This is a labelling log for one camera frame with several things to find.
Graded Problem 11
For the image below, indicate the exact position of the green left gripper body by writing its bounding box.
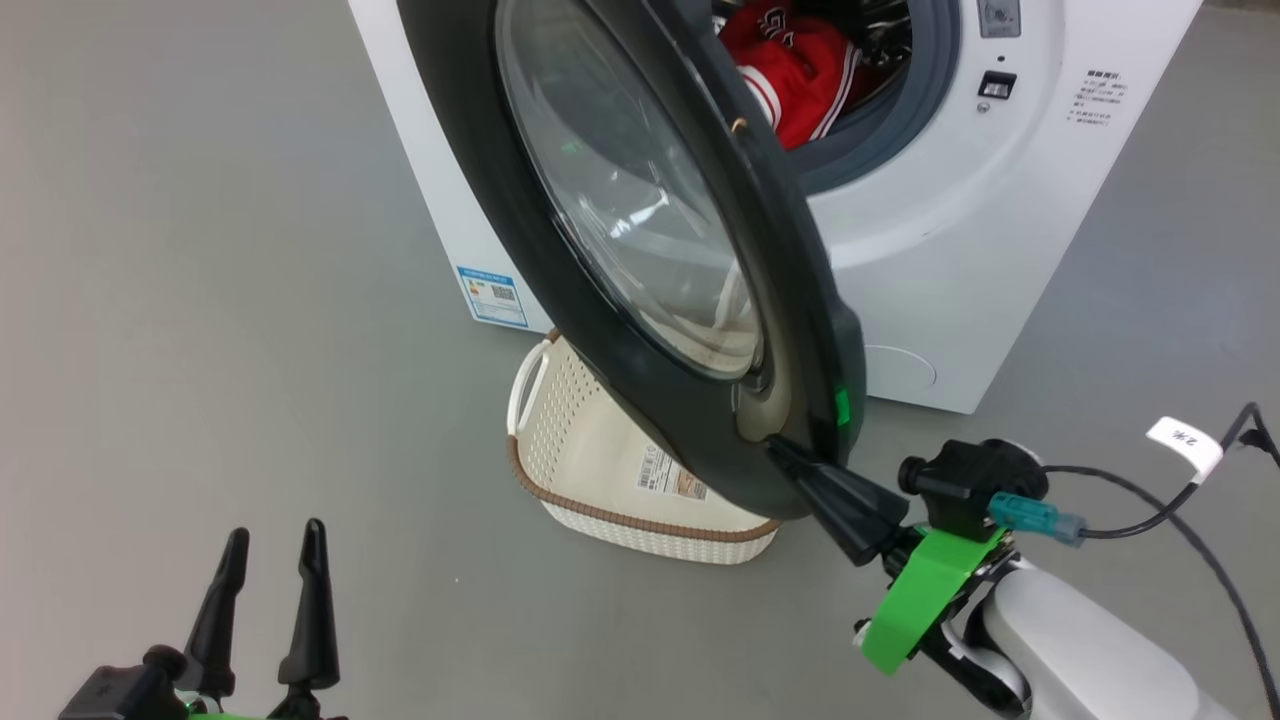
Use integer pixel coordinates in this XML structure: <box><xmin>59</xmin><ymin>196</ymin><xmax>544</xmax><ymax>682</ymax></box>
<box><xmin>178</xmin><ymin>688</ymin><xmax>348</xmax><ymax>720</ymax></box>

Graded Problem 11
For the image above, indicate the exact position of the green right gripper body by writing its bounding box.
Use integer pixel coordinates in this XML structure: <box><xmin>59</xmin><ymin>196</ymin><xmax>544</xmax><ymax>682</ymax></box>
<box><xmin>855</xmin><ymin>523</ymin><xmax>1013</xmax><ymax>678</ymax></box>

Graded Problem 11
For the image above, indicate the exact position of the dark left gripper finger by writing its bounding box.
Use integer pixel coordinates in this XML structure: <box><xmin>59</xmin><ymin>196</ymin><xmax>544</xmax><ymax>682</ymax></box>
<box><xmin>278</xmin><ymin>518</ymin><xmax>340</xmax><ymax>691</ymax></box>
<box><xmin>183</xmin><ymin>527</ymin><xmax>250</xmax><ymax>698</ymax></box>

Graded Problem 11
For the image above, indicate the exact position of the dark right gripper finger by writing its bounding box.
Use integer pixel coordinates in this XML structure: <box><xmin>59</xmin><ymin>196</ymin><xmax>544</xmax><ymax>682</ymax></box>
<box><xmin>765</xmin><ymin>435</ymin><xmax>911</xmax><ymax>567</ymax></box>

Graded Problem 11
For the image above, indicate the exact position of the black round glass washer door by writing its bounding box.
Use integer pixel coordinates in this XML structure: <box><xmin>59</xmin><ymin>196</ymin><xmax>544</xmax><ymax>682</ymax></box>
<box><xmin>397</xmin><ymin>0</ymin><xmax>867</xmax><ymax>521</ymax></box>

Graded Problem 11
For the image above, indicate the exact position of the red number 23 jersey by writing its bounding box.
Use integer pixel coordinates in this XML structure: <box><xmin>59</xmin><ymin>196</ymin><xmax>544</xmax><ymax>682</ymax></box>
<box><xmin>738</xmin><ymin>25</ymin><xmax>863</xmax><ymax>151</ymax></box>

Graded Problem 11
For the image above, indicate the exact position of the red sports garment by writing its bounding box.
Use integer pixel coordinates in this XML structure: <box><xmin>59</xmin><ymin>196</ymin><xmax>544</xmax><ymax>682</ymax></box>
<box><xmin>718</xmin><ymin>0</ymin><xmax>801</xmax><ymax>46</ymax></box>

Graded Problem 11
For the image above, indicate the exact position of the white front-load washing machine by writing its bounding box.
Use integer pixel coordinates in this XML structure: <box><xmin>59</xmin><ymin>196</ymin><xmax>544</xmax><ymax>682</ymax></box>
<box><xmin>348</xmin><ymin>0</ymin><xmax>1204</xmax><ymax>415</ymax></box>

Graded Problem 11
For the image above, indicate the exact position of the stainless steel washing machine drum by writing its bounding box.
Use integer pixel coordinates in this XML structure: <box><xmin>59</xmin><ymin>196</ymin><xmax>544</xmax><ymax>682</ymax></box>
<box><xmin>855</xmin><ymin>0</ymin><xmax>913</xmax><ymax>76</ymax></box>

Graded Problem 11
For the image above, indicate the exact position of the round white filter cover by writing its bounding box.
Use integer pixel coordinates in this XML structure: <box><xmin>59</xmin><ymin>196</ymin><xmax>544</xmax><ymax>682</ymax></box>
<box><xmin>862</xmin><ymin>345</ymin><xmax>939</xmax><ymax>401</ymax></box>

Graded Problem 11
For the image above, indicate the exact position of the paper basket label sticker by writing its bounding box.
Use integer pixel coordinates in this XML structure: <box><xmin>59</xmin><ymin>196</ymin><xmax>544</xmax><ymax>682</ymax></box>
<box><xmin>636</xmin><ymin>445</ymin><xmax>708</xmax><ymax>501</ymax></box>

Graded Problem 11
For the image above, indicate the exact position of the cream perforated laundry basket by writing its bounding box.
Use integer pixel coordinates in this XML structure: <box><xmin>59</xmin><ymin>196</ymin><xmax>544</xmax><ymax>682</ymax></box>
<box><xmin>506</xmin><ymin>330</ymin><xmax>781</xmax><ymax>566</ymax></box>

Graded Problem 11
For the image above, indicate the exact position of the blue energy label sticker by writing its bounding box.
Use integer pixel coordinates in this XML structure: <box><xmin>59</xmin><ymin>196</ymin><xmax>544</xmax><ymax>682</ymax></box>
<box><xmin>457</xmin><ymin>265</ymin><xmax>529</xmax><ymax>329</ymax></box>

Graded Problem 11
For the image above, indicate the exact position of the teal cable connector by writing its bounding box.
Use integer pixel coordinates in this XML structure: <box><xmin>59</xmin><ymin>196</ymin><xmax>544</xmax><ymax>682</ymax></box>
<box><xmin>988</xmin><ymin>492</ymin><xmax>1087</xmax><ymax>548</ymax></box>

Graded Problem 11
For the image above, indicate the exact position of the thin black cable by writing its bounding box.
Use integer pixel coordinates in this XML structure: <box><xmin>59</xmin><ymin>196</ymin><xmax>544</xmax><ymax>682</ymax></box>
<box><xmin>1080</xmin><ymin>402</ymin><xmax>1280</xmax><ymax>546</ymax></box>
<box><xmin>1040</xmin><ymin>462</ymin><xmax>1280</xmax><ymax>720</ymax></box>

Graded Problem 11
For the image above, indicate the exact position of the white cable tag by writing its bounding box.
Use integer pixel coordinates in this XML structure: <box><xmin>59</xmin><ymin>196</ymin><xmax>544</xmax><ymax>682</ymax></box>
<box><xmin>1146</xmin><ymin>416</ymin><xmax>1224</xmax><ymax>479</ymax></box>

